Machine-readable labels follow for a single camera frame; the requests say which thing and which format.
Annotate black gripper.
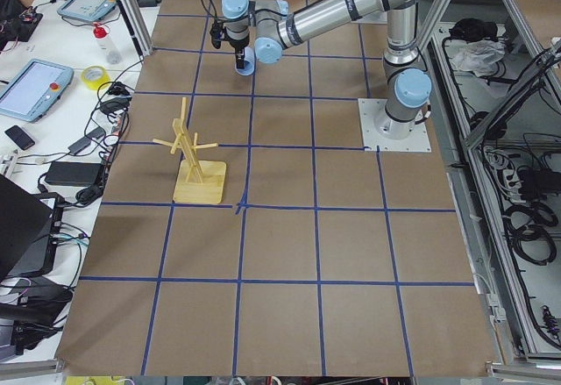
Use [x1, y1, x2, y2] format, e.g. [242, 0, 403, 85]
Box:
[229, 38, 249, 71]

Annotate light blue plastic cup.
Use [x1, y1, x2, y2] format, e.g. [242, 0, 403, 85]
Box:
[236, 46, 255, 76]

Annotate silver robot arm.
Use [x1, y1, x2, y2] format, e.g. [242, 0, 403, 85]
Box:
[210, 0, 432, 140]

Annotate wooden cup rack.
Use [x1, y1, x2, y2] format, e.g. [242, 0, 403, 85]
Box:
[153, 97, 227, 204]

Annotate red cap squeeze bottle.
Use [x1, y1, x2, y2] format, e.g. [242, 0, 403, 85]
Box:
[93, 23, 122, 65]

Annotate yellow tape roll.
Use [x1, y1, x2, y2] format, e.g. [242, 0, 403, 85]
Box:
[81, 65, 110, 90]

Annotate teach pendant far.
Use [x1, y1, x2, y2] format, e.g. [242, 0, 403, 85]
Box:
[57, 0, 117, 23]

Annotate teach pendant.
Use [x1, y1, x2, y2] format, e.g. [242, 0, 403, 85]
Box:
[1, 59, 75, 122]
[57, 0, 117, 23]

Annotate black power brick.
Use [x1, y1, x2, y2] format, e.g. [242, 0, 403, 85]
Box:
[45, 161, 103, 187]

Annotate teach pendant near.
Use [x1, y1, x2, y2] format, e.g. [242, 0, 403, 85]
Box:
[1, 59, 75, 122]

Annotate black smartphone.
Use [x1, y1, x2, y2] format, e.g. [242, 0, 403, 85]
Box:
[4, 125, 35, 150]

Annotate crumpled white cloth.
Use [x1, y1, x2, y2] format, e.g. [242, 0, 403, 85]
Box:
[451, 39, 506, 77]

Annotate black laptop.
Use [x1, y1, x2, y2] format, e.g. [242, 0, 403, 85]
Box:
[1, 176, 63, 280]

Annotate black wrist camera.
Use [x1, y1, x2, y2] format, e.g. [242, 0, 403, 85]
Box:
[209, 23, 224, 49]

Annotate aluminium frame rail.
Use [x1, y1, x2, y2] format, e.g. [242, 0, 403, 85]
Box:
[117, 0, 153, 58]

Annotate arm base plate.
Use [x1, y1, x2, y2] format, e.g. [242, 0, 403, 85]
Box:
[358, 98, 431, 153]

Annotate coiled black cables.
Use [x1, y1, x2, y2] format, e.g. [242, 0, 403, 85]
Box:
[503, 203, 561, 267]

